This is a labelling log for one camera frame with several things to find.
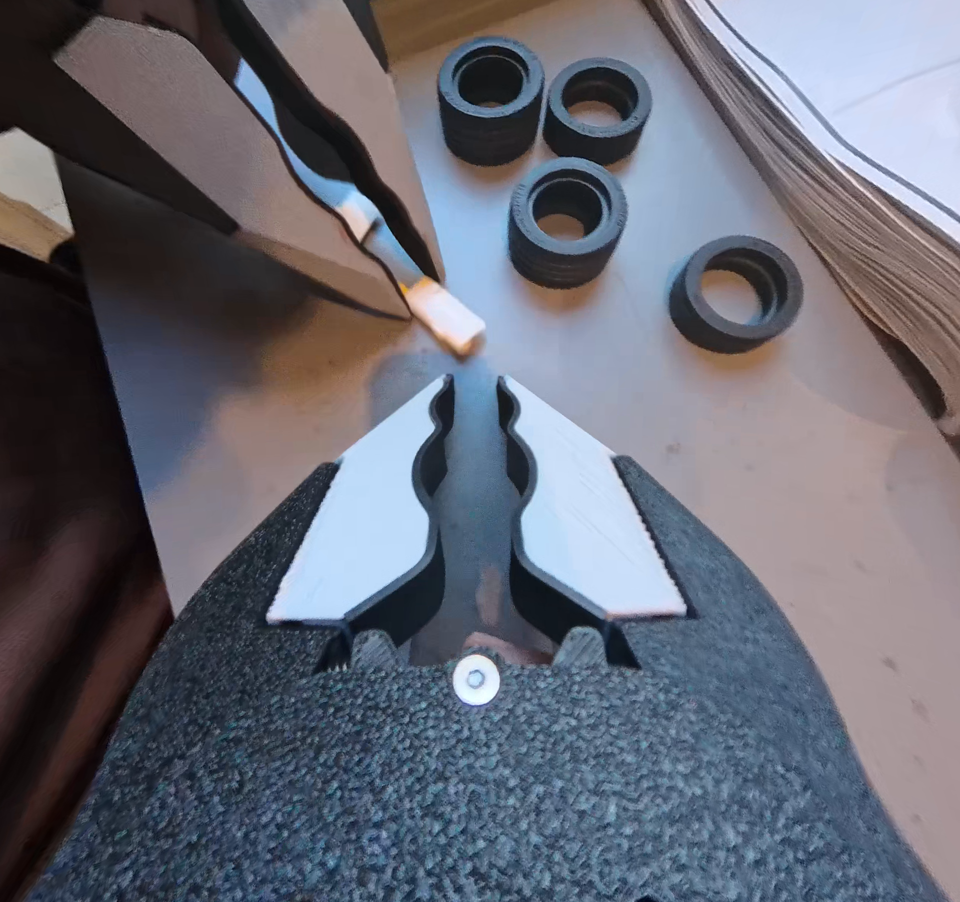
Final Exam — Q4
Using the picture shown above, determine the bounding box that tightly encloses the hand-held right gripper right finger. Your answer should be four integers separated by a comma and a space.
495, 375, 689, 624

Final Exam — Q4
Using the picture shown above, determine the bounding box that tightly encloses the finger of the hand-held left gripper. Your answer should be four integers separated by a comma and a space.
52, 16, 415, 322
219, 0, 447, 286

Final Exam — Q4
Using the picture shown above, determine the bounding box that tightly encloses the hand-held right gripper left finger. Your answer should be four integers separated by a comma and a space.
266, 374, 457, 629

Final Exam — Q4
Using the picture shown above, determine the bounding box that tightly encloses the white instruction booklet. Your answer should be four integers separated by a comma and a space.
611, 0, 960, 461

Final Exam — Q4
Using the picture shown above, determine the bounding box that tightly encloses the grey desk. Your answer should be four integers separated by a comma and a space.
56, 0, 960, 881

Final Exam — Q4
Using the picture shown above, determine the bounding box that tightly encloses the black toy tyre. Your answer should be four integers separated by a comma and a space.
669, 236, 805, 354
508, 157, 630, 290
543, 57, 654, 166
438, 36, 546, 167

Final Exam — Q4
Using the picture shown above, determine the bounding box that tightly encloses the person's brown shirt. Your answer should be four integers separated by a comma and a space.
0, 242, 174, 881

